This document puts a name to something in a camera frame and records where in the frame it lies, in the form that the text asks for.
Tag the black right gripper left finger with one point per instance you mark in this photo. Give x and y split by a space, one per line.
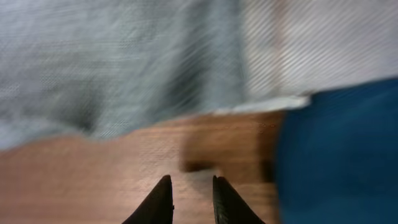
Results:
157 207

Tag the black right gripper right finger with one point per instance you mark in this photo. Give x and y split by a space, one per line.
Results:
229 206

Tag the light blue denim shorts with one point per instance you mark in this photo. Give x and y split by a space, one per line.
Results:
103 68

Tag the dark blue garment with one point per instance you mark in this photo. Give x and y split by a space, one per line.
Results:
337 157

